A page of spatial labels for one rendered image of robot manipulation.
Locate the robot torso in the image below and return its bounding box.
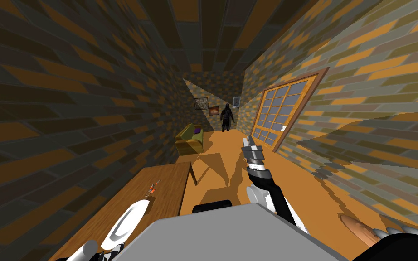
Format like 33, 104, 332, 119
114, 199, 348, 261

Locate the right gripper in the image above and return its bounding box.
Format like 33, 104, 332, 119
242, 135, 266, 168

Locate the olive green sofa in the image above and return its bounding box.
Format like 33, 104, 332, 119
174, 123, 204, 155

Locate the dark human figure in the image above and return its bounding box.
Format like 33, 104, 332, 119
219, 103, 235, 133

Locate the dark framed picture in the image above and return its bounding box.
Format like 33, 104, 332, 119
193, 97, 209, 111

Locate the wooden framed window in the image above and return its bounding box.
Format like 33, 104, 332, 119
250, 67, 331, 153

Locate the brown wooden table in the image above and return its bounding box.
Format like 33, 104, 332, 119
49, 161, 199, 261

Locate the tan rounded wooden shape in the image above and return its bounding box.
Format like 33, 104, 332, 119
339, 213, 381, 248

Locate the small orange white tool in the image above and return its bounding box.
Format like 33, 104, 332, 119
145, 179, 162, 198

